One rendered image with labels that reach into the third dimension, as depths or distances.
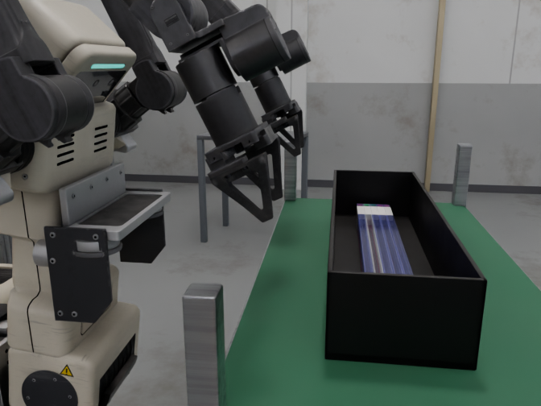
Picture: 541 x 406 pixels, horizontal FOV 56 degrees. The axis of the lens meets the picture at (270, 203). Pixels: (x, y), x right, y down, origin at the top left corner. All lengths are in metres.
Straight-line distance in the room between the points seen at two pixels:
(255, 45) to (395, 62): 4.82
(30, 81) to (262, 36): 0.27
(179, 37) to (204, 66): 0.04
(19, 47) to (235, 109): 0.26
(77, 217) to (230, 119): 0.38
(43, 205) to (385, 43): 4.72
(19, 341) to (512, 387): 0.76
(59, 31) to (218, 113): 0.32
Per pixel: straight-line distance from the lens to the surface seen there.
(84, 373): 0.96
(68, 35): 0.82
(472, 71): 5.50
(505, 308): 0.81
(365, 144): 5.41
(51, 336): 0.95
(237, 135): 0.59
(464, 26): 5.48
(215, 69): 0.59
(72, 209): 0.86
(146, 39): 1.08
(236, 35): 0.59
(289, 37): 1.02
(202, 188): 3.69
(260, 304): 0.75
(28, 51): 0.68
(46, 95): 0.64
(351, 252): 0.92
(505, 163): 5.68
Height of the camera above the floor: 1.29
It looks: 15 degrees down
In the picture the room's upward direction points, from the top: straight up
